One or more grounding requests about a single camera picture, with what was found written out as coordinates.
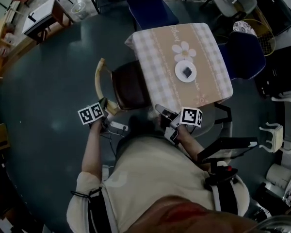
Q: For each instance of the person's right forearm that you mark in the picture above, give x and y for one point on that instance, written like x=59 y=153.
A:
x=191 y=144

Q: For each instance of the person's left forearm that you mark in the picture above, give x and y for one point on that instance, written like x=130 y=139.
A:
x=92 y=152

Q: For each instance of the person's black shoe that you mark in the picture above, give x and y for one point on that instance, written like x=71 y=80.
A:
x=138 y=125

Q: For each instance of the floral round cushion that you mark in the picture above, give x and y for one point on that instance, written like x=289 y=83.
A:
x=243 y=28

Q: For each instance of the dark seat wooden chair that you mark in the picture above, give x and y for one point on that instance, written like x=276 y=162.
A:
x=131 y=86

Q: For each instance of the white round plate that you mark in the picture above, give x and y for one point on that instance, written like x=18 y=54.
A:
x=178 y=75

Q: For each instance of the table with checked tablecloth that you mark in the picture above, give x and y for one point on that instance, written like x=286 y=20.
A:
x=157 y=57

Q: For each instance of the black flat device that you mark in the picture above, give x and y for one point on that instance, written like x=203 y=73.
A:
x=228 y=147

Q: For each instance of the black mount with red button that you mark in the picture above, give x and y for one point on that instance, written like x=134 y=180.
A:
x=220 y=176

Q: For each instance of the white power strip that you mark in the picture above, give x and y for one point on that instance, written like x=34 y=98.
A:
x=118 y=126

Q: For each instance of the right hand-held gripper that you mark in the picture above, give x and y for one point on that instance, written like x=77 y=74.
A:
x=190 y=116

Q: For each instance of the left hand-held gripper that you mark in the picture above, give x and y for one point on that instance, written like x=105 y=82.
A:
x=91 y=113

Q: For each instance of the small dark square item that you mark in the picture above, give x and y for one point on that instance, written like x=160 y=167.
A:
x=187 y=71

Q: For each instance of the white waste bin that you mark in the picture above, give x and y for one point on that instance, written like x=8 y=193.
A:
x=79 y=10

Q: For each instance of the white ornate stool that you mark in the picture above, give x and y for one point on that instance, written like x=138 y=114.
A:
x=277 y=137

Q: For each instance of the person's torso in white shirt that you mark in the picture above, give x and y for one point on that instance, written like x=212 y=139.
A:
x=155 y=173

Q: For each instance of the white cylindrical bin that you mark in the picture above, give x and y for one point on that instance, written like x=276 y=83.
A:
x=280 y=176

